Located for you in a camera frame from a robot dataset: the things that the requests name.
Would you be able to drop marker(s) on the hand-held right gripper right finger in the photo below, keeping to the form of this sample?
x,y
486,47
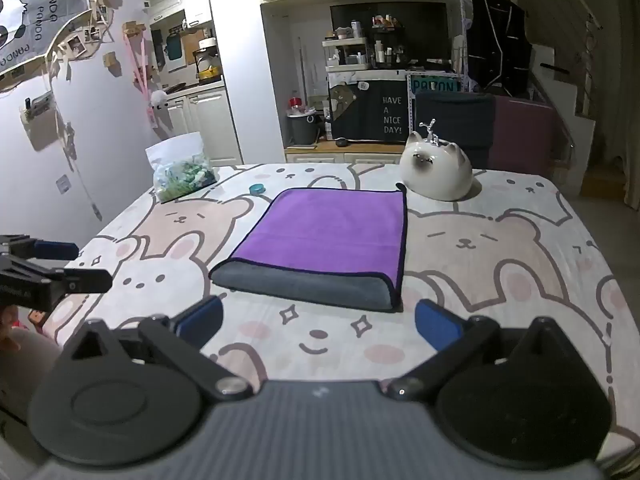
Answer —
x,y
436,324

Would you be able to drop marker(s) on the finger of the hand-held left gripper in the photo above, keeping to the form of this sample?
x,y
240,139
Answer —
x,y
52,250
85,280

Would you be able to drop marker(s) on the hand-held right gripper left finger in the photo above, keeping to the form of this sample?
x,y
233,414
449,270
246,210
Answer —
x,y
199,319

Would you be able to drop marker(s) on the purple and grey towel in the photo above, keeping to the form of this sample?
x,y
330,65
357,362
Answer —
x,y
325,232

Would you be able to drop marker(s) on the bear printed blanket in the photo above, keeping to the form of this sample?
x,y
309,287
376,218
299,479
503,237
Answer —
x,y
500,240

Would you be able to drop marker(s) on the clear plastic bag with contents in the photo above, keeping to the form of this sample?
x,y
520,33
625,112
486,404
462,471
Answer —
x,y
182,172

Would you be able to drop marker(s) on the white ceramic cat figure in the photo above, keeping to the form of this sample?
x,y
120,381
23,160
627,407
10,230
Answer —
x,y
436,172

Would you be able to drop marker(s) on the white plush toy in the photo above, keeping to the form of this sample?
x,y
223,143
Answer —
x,y
159,99

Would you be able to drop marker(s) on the white kitchen cabinet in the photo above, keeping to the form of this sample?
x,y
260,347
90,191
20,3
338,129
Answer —
x,y
200,117

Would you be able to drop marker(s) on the dark blue chair back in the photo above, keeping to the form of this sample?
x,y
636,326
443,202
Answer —
x,y
452,120

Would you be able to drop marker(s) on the maroon chair back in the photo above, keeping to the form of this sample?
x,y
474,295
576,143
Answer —
x,y
522,135

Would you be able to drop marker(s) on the wooden side counter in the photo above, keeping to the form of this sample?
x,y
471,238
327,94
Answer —
x,y
320,147

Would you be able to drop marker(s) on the grey waste bin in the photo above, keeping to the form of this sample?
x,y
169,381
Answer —
x,y
303,127

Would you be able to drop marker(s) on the black lettered cloth sign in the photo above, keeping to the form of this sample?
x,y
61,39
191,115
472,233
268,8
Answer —
x,y
372,110

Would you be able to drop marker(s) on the green framed sign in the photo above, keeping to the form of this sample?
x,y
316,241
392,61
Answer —
x,y
434,84

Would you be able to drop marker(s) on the white shelf organiser with bottles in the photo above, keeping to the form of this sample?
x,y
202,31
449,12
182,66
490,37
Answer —
x,y
362,52

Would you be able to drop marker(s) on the black hanging jacket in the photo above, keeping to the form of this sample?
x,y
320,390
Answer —
x,y
500,40

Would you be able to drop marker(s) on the wall pocket holder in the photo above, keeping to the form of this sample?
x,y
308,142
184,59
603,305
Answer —
x,y
37,109

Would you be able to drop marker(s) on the panda wall poster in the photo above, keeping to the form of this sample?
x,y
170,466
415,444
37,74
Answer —
x,y
40,20

